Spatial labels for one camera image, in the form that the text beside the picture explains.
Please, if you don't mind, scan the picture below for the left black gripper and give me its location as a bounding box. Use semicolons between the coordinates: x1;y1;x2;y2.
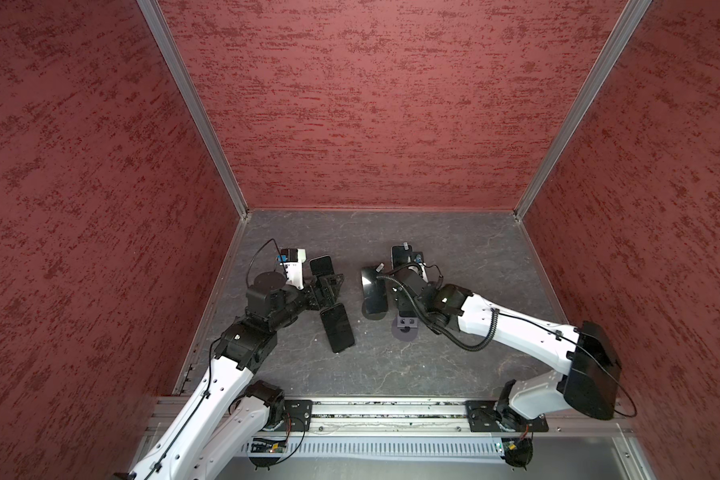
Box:
270;273;344;330

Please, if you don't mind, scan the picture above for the purple round base phone stand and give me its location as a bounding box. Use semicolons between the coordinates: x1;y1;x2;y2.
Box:
391;315;419;342

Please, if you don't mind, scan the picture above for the black phone with white tag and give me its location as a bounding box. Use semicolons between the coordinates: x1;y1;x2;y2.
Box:
391;242;419;268

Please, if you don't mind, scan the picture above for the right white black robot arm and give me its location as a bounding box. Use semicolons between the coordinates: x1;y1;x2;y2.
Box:
378;265;626;432

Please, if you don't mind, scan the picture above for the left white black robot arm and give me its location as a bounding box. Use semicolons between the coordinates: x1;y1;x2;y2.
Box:
114;271;344;479

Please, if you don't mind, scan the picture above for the reflective phone on centre stand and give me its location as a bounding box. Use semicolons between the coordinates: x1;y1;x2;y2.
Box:
360;267;388;303

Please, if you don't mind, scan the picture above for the dark round centre stand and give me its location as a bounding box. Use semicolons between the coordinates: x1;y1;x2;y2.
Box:
361;299;388;321

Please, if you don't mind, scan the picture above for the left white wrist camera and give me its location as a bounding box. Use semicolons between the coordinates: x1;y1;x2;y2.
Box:
278;248;306;290

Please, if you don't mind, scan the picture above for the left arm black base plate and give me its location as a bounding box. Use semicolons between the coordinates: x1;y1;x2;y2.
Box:
262;399;314;433

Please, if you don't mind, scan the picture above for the aluminium front rail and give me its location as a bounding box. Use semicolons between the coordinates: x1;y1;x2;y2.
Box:
146;394;634;437

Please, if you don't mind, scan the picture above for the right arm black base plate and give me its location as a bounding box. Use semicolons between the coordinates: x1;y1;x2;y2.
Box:
465;400;549;434

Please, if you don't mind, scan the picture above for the white slotted cable duct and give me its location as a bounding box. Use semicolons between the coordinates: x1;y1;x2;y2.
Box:
239;436;511;460

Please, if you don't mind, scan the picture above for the left aluminium corner post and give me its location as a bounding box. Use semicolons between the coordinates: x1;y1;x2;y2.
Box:
137;0;249;221

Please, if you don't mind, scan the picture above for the aluminium corner post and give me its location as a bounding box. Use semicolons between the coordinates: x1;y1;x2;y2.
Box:
137;0;249;221
514;0;652;223

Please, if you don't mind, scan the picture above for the right aluminium corner post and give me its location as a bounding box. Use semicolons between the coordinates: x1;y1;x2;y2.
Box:
514;0;652;223

